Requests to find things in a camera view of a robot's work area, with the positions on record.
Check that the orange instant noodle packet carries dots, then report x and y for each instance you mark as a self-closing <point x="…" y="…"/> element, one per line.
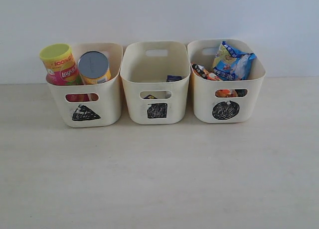
<point x="207" y="74"/>

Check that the cream bin triangle mark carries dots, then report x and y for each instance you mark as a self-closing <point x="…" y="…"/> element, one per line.
<point x="107" y="109"/>

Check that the blue instant noodle packet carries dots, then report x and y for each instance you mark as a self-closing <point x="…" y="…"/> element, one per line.
<point x="231" y="64"/>

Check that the cream bin square mark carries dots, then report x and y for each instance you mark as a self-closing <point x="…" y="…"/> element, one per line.
<point x="144" y="70"/>

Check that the blue white milk carton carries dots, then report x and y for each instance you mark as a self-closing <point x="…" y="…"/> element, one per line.
<point x="173" y="78"/>

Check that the yellow chips can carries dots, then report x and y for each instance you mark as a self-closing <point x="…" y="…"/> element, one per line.
<point x="94" y="68"/>

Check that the purple drink carton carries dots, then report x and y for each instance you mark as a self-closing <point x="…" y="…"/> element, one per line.
<point x="149" y="97"/>

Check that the pink chips can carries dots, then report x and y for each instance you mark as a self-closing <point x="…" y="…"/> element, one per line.
<point x="60" y="65"/>

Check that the cream bin circle mark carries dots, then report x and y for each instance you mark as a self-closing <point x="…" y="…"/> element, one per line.
<point x="226" y="101"/>

